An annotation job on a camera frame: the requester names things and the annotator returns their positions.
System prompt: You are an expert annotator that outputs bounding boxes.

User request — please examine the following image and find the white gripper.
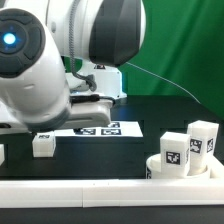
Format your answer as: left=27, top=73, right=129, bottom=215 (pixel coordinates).
left=59, top=99, right=113, bottom=130

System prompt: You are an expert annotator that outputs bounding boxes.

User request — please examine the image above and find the white round stool seat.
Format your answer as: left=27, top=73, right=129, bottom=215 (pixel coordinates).
left=146, top=154, right=210, bottom=179

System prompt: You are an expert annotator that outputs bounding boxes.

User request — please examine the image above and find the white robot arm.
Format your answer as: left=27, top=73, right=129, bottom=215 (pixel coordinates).
left=0, top=0, right=146, bottom=134

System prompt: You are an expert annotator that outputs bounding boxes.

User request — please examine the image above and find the white block at left edge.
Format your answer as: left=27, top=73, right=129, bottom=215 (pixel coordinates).
left=0, top=144, right=5, bottom=166

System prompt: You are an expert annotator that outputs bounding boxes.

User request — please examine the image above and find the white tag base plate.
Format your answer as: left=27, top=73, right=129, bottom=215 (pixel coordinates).
left=55, top=121, right=143, bottom=137

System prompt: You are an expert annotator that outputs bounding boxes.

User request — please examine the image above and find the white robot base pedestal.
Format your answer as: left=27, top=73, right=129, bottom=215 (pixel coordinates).
left=66, top=61, right=127, bottom=99

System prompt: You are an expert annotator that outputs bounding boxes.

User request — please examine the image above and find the white L-shaped obstacle frame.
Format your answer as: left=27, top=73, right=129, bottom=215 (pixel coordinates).
left=0, top=143, right=224, bottom=209

